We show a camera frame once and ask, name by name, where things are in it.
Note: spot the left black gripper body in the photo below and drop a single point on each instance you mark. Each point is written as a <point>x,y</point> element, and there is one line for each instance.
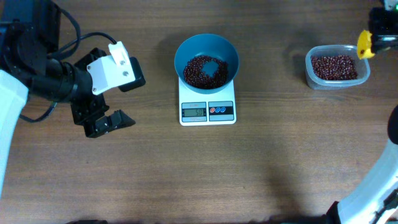
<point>90,104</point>

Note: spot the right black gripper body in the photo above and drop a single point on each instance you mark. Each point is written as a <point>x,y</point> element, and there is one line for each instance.
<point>382,37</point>

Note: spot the white digital kitchen scale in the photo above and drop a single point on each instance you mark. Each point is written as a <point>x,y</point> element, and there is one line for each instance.
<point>199,108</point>

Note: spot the blue plastic bowl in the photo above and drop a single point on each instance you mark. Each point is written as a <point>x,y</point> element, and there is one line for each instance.
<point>211,45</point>

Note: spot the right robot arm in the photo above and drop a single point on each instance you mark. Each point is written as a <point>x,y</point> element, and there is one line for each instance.
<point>374,200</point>

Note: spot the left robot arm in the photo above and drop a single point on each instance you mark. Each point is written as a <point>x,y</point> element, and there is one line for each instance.
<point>34,63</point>

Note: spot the yellow plastic measuring scoop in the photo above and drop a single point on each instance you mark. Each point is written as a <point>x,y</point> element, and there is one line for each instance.
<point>364,45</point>

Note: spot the clear plastic container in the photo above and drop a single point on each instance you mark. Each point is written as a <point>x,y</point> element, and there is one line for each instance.
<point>362,67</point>

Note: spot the red adzuki beans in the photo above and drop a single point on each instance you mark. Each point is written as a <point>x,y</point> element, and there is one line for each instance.
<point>205,72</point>

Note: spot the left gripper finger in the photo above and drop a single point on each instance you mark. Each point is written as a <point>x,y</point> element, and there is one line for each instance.
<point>138,74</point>
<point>106,124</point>

